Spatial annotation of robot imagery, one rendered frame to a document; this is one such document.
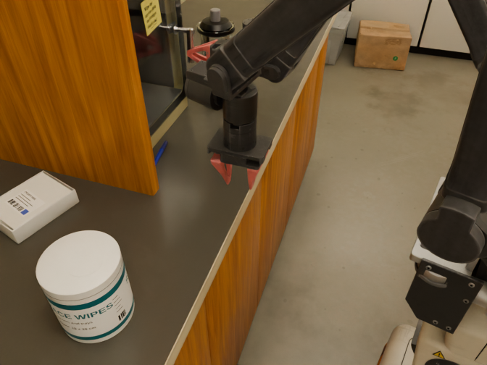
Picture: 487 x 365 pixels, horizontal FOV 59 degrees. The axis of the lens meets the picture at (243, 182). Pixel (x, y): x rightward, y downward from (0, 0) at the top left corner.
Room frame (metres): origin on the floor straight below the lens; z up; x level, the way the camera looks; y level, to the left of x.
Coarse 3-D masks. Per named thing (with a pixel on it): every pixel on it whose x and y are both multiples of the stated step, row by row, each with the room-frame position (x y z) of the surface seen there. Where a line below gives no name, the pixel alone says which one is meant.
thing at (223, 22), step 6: (210, 12) 1.21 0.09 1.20; (216, 12) 1.20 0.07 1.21; (204, 18) 1.23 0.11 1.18; (210, 18) 1.23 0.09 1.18; (216, 18) 1.20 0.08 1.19; (222, 18) 1.23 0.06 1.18; (204, 24) 1.19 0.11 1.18; (210, 24) 1.19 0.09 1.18; (216, 24) 1.19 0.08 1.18; (222, 24) 1.19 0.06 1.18; (228, 24) 1.20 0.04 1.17; (210, 30) 1.17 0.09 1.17; (216, 30) 1.17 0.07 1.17
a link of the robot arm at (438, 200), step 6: (438, 192) 0.43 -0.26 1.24; (438, 198) 0.40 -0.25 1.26; (432, 204) 0.40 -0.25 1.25; (438, 204) 0.39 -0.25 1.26; (432, 210) 0.39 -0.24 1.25; (480, 216) 0.36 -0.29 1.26; (486, 216) 0.37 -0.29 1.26; (480, 222) 0.36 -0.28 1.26; (486, 222) 0.36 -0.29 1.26; (480, 228) 0.35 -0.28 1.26; (486, 228) 0.35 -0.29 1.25; (486, 234) 0.35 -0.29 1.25; (486, 240) 0.34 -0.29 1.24; (486, 246) 0.34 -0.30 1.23; (480, 252) 0.35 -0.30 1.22; (486, 252) 0.34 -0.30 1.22; (480, 258) 0.35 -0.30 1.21
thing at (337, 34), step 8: (336, 16) 3.58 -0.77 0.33; (344, 16) 3.57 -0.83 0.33; (336, 24) 3.41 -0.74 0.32; (344, 24) 3.41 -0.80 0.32; (336, 32) 3.32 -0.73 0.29; (344, 32) 3.34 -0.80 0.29; (328, 40) 3.36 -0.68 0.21; (336, 40) 3.34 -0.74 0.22; (328, 48) 3.36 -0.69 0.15; (336, 48) 3.34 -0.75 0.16; (328, 56) 3.36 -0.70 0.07; (336, 56) 3.34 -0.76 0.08
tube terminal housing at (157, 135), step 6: (186, 96) 1.15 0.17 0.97; (186, 102) 1.15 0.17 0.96; (180, 108) 1.11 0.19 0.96; (174, 114) 1.07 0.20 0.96; (168, 120) 1.03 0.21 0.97; (174, 120) 1.06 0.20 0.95; (162, 126) 1.00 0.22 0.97; (168, 126) 1.03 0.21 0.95; (156, 132) 0.96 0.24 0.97; (162, 132) 0.99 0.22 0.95; (156, 138) 0.96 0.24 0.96
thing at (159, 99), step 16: (128, 0) 0.92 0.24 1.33; (160, 0) 1.04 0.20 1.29; (176, 0) 1.12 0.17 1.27; (176, 16) 1.11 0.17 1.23; (144, 32) 0.96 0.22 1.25; (160, 32) 1.03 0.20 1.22; (144, 48) 0.95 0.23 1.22; (160, 48) 1.02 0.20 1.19; (176, 48) 1.09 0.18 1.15; (144, 64) 0.94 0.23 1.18; (160, 64) 1.01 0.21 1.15; (176, 64) 1.09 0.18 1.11; (144, 80) 0.93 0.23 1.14; (160, 80) 1.00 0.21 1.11; (176, 80) 1.08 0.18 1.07; (144, 96) 0.92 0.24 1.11; (160, 96) 0.99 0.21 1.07; (176, 96) 1.07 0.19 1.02; (160, 112) 0.98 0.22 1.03
